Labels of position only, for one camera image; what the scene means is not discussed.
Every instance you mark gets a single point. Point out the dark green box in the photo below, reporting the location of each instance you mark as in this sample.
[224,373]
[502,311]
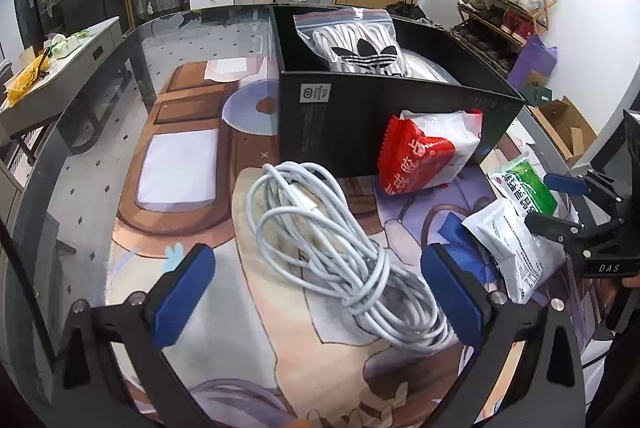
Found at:
[542,95]

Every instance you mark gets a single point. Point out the black cardboard box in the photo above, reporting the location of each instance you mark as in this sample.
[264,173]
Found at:
[340,122]

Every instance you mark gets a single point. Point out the printed cartoon table mat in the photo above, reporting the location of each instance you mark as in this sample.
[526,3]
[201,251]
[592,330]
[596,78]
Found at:
[280,388]

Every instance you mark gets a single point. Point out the white printed packet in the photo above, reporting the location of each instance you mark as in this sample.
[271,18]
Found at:
[515,253]

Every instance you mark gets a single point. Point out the green white packet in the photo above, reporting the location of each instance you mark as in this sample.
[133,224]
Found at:
[530,183]

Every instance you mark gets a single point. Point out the red white snack packet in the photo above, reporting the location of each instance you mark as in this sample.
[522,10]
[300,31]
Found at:
[420,157]

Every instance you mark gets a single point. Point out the purple paper bag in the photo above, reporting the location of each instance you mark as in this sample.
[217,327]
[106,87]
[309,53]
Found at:
[532,62]

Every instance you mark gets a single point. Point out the zip bag of white laces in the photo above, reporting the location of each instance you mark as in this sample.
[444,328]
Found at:
[350,37]

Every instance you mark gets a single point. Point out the green white wrappers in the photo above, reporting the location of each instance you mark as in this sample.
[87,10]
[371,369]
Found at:
[67,42]

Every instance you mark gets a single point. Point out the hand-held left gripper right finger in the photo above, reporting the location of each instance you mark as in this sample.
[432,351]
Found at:
[455,298]

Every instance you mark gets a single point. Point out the flat brown cardboard box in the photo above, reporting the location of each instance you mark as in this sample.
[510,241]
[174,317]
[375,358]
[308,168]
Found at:
[565,127]

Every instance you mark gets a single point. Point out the person's right hand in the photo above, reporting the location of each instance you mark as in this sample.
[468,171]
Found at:
[631,282]

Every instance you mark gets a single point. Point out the grey coffee table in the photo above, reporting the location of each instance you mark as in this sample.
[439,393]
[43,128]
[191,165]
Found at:
[95,40]

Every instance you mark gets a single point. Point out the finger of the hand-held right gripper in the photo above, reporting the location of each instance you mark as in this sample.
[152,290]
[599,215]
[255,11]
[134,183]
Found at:
[565,184]
[550,224]

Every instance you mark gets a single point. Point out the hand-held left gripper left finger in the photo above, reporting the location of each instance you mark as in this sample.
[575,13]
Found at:
[185,298]

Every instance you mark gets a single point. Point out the yellow plastic bag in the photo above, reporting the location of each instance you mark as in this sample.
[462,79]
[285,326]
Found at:
[25,80]

